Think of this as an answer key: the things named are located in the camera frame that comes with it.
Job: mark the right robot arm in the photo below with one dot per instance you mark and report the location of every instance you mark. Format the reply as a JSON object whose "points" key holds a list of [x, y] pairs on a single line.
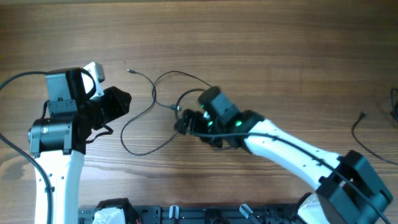
{"points": [[347, 189]]}

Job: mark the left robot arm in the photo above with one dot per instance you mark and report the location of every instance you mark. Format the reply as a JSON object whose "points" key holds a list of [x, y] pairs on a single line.
{"points": [[59, 147]]}

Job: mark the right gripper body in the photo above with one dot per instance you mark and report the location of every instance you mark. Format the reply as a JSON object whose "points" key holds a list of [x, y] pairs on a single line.
{"points": [[198, 123]]}

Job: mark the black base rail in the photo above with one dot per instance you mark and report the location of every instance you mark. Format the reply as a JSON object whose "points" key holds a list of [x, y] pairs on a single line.
{"points": [[268, 214]]}

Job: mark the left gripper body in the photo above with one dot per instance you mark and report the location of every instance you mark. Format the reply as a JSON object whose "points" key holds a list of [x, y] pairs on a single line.
{"points": [[103, 109]]}

